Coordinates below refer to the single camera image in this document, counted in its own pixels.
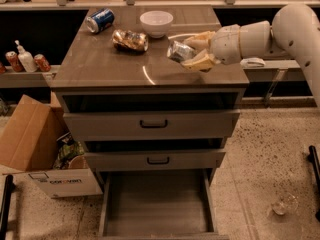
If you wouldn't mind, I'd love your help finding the red soda can right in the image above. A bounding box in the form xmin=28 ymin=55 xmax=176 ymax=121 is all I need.
xmin=34 ymin=54 xmax=51 ymax=72

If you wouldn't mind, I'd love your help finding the white pump bottle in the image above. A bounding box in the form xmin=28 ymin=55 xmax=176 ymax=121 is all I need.
xmin=15 ymin=40 xmax=37 ymax=72

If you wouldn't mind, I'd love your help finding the brown cardboard box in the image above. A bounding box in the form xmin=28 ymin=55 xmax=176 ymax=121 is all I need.
xmin=0 ymin=95 xmax=66 ymax=171

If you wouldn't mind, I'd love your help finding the clear glass on floor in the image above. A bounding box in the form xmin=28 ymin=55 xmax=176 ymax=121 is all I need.
xmin=271 ymin=192 xmax=298 ymax=216

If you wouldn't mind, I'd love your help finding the black bar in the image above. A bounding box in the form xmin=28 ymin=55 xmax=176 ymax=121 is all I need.
xmin=307 ymin=145 xmax=320 ymax=222
xmin=0 ymin=175 xmax=14 ymax=240

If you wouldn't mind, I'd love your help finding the crushed gold can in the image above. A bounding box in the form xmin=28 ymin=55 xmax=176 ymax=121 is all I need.
xmin=112 ymin=29 xmax=149 ymax=52

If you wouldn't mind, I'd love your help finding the white bowl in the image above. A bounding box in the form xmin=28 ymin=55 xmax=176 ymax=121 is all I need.
xmin=140 ymin=11 xmax=173 ymax=38

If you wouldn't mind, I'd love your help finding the grey wall shelf ledge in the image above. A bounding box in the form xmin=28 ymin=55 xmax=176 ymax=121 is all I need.
xmin=0 ymin=65 xmax=60 ymax=89

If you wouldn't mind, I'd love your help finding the grey middle drawer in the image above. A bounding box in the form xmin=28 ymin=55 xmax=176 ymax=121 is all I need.
xmin=85 ymin=149 xmax=225 ymax=172

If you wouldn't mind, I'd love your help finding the green snack bag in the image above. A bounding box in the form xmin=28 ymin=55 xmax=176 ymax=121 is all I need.
xmin=53 ymin=132 xmax=84 ymax=169

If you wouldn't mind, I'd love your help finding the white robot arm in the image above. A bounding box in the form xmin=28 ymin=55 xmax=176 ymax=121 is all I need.
xmin=183 ymin=4 xmax=320 ymax=107

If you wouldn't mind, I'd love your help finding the grey drawer cabinet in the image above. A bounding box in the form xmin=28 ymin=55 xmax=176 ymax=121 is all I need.
xmin=50 ymin=5 xmax=250 ymax=240

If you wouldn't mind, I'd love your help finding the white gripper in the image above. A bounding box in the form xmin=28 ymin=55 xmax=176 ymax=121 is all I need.
xmin=181 ymin=24 xmax=241 ymax=71

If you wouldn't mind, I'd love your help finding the blue pepsi can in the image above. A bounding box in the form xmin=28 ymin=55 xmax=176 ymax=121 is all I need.
xmin=85 ymin=8 xmax=115 ymax=34

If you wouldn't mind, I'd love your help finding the grey open bottom drawer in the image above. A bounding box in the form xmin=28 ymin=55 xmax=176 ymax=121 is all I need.
xmin=98 ymin=169 xmax=230 ymax=240

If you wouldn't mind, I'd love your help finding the black bar right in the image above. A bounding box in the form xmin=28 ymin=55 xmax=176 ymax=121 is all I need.
xmin=307 ymin=145 xmax=320 ymax=222

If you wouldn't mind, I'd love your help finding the white printed cardboard box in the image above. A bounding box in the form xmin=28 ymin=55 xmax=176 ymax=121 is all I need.
xmin=29 ymin=169 xmax=102 ymax=198

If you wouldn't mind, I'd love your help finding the grey top drawer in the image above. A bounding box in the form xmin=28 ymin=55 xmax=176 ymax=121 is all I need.
xmin=63 ymin=110 xmax=239 ymax=141

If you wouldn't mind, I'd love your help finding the red soda can left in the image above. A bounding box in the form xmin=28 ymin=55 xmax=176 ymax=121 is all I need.
xmin=5 ymin=51 xmax=24 ymax=72

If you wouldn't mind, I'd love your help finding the white folded cloth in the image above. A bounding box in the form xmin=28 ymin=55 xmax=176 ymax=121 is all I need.
xmin=240 ymin=57 xmax=265 ymax=68

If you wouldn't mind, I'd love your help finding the black bar left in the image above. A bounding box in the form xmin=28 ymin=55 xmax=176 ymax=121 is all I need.
xmin=0 ymin=175 xmax=14 ymax=240

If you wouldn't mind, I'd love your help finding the silver redbull can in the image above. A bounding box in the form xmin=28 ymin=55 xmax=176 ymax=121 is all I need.
xmin=167 ymin=41 xmax=196 ymax=63

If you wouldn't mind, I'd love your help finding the red soda can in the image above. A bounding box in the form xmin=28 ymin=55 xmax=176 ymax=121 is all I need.
xmin=34 ymin=54 xmax=51 ymax=72
xmin=5 ymin=51 xmax=24 ymax=72

